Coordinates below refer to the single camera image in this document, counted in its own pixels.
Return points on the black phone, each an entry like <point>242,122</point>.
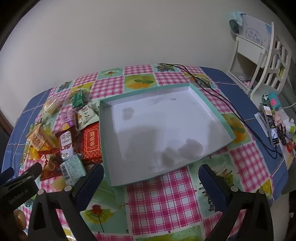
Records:
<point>269,122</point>

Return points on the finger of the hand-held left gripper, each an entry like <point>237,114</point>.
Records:
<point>30,172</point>
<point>6,175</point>

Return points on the yellow cake packet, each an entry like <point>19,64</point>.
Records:
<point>33,153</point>

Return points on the brown door frame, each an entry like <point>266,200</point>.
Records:
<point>5,125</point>

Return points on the pale blue printed box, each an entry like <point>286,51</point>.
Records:
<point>254,30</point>

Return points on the beige cake roll packet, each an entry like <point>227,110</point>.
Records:
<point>38,136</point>

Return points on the purple cake roll packet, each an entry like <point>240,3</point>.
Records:
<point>66,119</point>

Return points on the round bread clear packet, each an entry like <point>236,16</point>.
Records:
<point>52,105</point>

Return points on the white tray box teal rim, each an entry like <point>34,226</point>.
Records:
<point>161,129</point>

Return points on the green striped clear packet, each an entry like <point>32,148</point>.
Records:
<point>45,122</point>

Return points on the pink plaid fruit-print tablecloth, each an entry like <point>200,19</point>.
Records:
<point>161,204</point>

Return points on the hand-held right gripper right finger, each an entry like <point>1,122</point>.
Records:
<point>212,185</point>

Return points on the pale bun clear wrapper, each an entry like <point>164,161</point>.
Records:
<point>59,184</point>

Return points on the dark green snack packet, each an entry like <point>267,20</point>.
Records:
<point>78,99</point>

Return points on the red packet flower label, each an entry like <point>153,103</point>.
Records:
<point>47,173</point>

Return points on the person's left hand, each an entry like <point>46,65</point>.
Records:
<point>19,220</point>

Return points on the maroon packet white label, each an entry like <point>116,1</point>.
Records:
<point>66,142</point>

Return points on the teal pink small box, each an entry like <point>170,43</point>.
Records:
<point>274,100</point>

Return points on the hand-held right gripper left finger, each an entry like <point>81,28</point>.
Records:
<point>92,183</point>

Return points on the teal cloth bag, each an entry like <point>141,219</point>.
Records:
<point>234,23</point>

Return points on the white shelf cabinet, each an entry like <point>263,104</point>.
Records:
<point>249,46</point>

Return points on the red snack box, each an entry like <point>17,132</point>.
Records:
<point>92,143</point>

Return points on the teal white snack packet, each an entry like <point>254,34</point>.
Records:
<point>74,169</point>

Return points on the pile of small trinkets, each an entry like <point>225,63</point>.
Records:
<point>286,134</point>

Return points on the white packet orange print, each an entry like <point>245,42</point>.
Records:
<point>86,117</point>

